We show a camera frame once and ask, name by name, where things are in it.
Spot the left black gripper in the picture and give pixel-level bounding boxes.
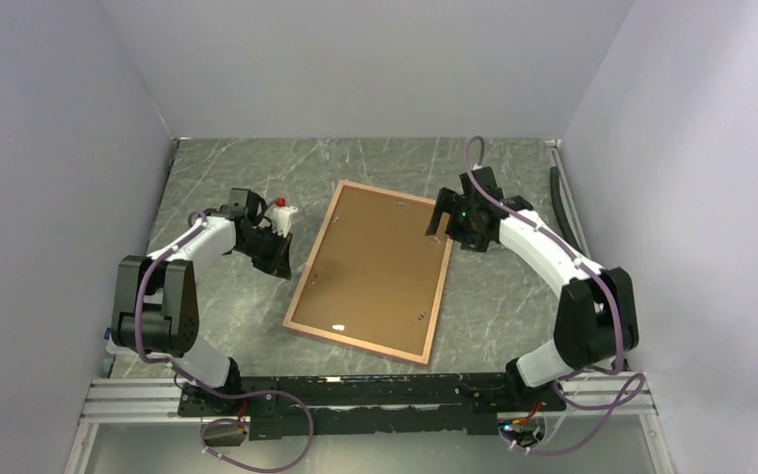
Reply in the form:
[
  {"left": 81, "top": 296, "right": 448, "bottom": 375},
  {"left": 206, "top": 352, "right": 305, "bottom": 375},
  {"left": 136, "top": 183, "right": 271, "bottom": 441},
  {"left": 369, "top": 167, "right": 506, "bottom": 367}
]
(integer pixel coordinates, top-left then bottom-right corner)
[{"left": 235, "top": 225, "right": 293, "bottom": 279}]

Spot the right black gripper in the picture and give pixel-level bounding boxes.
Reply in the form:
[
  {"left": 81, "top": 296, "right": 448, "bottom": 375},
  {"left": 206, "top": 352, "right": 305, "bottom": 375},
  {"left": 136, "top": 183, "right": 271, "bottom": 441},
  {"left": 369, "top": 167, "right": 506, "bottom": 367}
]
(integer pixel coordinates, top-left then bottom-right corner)
[{"left": 425, "top": 188, "right": 490, "bottom": 253}]

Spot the pink wooden picture frame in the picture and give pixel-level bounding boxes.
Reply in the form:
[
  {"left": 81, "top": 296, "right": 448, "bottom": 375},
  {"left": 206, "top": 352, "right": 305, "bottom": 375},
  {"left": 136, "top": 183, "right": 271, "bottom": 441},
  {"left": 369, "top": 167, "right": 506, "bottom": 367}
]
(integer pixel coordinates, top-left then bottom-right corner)
[{"left": 281, "top": 179, "right": 455, "bottom": 366}]

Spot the brown backing board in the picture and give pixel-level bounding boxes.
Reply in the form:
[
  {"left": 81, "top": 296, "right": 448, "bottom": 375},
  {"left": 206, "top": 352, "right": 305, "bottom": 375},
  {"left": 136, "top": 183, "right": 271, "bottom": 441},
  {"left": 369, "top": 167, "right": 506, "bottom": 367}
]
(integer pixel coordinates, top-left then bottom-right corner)
[{"left": 289, "top": 184, "right": 450, "bottom": 358}]

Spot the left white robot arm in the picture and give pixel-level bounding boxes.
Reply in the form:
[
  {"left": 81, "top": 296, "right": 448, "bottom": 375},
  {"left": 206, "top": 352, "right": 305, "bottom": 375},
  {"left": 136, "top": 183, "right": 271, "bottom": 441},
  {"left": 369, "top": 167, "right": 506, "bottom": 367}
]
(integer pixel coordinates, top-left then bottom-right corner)
[{"left": 109, "top": 188, "right": 298, "bottom": 415}]

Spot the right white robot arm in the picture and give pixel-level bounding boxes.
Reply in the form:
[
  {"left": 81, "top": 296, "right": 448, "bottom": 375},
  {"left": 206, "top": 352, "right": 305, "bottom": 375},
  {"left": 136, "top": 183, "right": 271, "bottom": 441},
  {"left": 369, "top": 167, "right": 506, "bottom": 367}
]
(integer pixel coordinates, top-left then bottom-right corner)
[{"left": 426, "top": 167, "right": 640, "bottom": 410}]

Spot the black foam tube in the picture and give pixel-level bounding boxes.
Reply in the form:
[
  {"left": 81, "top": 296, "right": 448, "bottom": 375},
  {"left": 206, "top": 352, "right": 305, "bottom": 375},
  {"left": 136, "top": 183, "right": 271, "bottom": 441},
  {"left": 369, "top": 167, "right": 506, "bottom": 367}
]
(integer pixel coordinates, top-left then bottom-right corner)
[{"left": 549, "top": 166, "right": 590, "bottom": 256}]

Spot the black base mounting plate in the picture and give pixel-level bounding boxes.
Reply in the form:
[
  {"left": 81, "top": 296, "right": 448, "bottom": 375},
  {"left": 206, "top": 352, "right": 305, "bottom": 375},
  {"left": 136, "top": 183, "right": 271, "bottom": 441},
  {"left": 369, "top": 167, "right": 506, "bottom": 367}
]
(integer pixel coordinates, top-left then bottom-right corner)
[{"left": 177, "top": 372, "right": 566, "bottom": 440}]

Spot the clear plastic screw box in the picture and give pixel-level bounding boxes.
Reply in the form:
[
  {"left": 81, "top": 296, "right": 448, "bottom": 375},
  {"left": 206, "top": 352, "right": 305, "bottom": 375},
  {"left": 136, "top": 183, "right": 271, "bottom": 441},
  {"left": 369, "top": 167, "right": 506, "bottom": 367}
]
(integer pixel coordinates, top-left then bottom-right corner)
[{"left": 104, "top": 327, "right": 132, "bottom": 356}]

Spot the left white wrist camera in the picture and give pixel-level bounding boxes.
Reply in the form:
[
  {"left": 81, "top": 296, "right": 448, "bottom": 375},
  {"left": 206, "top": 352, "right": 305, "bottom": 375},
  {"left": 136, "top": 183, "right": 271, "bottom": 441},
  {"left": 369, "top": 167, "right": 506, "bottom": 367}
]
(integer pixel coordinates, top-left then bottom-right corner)
[{"left": 265, "top": 197, "right": 298, "bottom": 237}]

